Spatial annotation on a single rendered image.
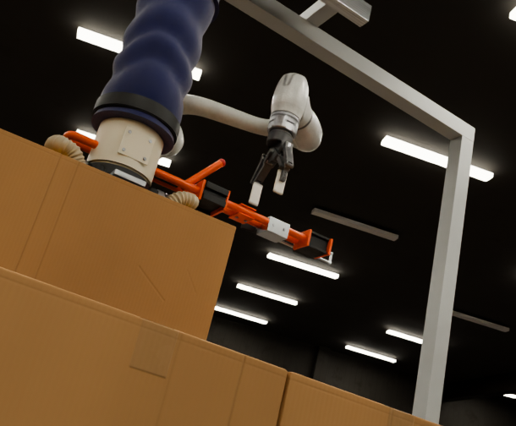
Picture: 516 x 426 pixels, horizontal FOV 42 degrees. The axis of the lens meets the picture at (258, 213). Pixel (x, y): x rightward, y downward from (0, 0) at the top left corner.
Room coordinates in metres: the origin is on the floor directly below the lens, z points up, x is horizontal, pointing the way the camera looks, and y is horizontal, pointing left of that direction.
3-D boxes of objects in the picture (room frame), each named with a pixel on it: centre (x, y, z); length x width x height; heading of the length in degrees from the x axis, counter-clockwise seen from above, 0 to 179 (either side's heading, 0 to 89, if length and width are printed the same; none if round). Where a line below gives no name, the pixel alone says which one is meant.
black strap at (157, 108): (1.56, 0.37, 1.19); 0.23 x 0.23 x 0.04
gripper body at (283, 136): (1.75, -0.01, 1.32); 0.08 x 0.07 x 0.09; 26
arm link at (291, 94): (1.77, -0.01, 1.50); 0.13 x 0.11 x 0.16; 153
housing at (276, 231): (1.76, -0.05, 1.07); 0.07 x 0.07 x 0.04; 26
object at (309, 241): (1.82, -0.18, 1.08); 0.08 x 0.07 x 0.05; 116
